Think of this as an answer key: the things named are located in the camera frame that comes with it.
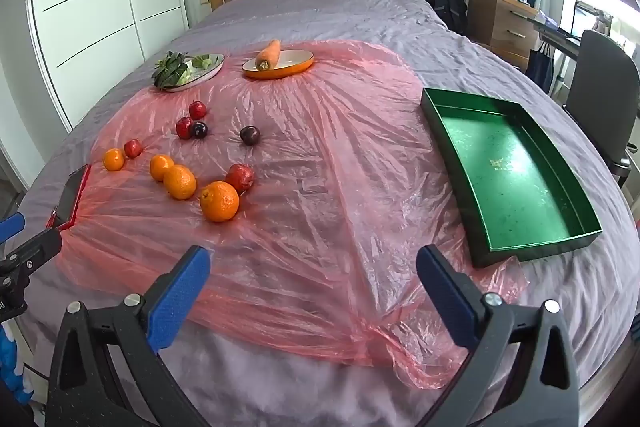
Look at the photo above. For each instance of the phone in red case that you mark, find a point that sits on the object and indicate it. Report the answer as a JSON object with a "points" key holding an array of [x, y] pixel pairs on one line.
{"points": [[74, 197]]}

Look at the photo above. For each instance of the grey office chair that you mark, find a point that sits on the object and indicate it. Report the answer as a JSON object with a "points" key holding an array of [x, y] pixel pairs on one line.
{"points": [[600, 82]]}

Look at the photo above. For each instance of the orange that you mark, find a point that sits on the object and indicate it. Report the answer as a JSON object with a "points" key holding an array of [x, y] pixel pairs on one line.
{"points": [[219, 202], [179, 183], [113, 159], [160, 166]]}

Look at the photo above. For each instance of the pink plastic sheet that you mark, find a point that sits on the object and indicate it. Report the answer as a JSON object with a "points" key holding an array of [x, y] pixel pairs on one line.
{"points": [[325, 187]]}

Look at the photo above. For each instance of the patterned plate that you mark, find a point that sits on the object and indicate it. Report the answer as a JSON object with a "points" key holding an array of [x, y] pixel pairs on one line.
{"points": [[214, 68]]}

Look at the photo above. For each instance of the orange plate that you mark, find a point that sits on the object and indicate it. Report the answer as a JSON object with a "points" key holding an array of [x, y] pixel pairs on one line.
{"points": [[295, 59]]}

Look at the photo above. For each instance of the desk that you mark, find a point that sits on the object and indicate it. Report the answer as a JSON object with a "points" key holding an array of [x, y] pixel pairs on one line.
{"points": [[555, 37]]}

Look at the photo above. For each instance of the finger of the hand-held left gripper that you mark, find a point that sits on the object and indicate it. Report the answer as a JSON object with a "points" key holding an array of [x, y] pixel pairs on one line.
{"points": [[32, 252], [12, 227]]}

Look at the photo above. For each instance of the dark purple plum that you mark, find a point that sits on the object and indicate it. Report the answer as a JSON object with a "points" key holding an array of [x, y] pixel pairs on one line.
{"points": [[249, 135], [200, 130]]}

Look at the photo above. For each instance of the large bok choy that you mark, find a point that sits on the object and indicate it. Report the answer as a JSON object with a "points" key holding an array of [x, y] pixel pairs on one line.
{"points": [[170, 71]]}

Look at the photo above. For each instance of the red tomato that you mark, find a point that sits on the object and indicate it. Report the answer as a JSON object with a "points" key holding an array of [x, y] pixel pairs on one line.
{"points": [[183, 127], [132, 148]]}

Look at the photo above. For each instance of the green tray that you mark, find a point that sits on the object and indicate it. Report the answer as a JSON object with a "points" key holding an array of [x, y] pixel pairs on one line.
{"points": [[510, 167]]}

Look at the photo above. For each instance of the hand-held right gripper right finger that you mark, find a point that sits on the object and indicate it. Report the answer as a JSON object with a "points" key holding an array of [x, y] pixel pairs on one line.
{"points": [[450, 297]]}

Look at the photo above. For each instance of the red apple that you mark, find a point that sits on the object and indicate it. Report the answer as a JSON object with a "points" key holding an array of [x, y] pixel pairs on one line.
{"points": [[241, 177], [197, 109]]}

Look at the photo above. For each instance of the white wardrobe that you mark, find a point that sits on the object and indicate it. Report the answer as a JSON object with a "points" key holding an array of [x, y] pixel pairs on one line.
{"points": [[85, 7]]}

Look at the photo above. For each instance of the wooden drawer cabinet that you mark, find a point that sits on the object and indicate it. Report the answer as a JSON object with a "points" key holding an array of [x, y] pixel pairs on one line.
{"points": [[500, 27]]}

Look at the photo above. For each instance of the dark blue bag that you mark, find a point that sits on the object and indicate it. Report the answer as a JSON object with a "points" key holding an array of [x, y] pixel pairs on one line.
{"points": [[541, 64]]}

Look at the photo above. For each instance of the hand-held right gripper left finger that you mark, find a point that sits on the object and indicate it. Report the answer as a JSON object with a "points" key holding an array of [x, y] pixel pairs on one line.
{"points": [[180, 292]]}

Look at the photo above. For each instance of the carrot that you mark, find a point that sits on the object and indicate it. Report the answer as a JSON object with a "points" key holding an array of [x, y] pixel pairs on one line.
{"points": [[269, 53]]}

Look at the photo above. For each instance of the person's left hand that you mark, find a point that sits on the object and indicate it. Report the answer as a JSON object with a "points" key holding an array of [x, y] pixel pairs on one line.
{"points": [[9, 357]]}

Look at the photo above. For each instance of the black backpack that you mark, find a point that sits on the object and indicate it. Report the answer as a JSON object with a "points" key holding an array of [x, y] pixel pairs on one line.
{"points": [[447, 7]]}

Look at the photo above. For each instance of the small bok choy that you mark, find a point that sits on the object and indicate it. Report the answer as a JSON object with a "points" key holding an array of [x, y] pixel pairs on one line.
{"points": [[202, 61]]}

